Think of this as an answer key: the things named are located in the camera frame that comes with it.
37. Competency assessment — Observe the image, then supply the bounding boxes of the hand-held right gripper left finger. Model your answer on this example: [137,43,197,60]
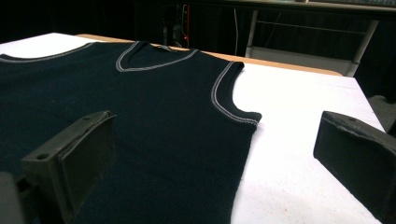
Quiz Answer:
[20,110,118,224]

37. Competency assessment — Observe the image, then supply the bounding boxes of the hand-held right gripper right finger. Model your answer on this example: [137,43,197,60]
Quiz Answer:
[313,110,396,224]

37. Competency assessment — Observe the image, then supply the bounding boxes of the dark knit vest white trim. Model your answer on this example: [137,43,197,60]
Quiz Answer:
[0,40,262,224]

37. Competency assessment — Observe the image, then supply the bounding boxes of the white table cover sheet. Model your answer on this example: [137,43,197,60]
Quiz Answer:
[0,32,387,224]

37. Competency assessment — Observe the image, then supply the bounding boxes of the wooden table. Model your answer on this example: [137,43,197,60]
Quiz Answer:
[76,33,344,77]

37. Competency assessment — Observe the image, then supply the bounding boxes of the electronics rack with red light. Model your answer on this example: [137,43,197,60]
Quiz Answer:
[162,3,191,49]

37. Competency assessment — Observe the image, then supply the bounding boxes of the white metal desk frame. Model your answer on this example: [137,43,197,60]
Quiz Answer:
[246,8,379,77]

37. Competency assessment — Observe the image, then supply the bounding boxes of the white hanging cable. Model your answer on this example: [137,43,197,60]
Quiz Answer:
[233,8,239,56]

